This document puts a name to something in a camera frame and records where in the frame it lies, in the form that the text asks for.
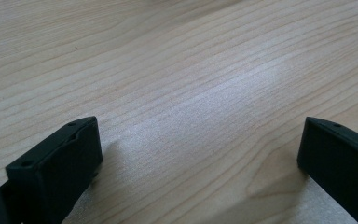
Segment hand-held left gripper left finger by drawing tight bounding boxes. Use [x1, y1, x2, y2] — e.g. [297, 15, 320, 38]
[0, 116, 103, 224]

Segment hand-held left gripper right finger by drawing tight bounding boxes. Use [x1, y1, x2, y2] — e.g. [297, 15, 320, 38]
[296, 116, 358, 224]

